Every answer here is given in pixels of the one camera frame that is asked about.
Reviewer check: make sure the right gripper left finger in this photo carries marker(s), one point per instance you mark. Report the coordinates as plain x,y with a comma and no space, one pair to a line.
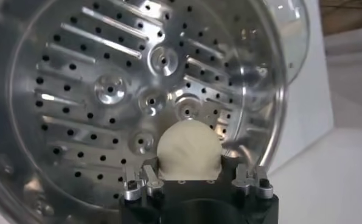
148,185

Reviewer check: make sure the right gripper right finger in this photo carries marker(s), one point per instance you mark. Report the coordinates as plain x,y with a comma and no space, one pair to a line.
250,182

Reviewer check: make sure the white steamed baozi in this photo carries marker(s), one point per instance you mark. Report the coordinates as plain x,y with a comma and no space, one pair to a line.
188,149

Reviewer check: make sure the stainless steel steamer basket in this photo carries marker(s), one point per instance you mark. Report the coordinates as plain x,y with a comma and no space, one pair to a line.
83,100

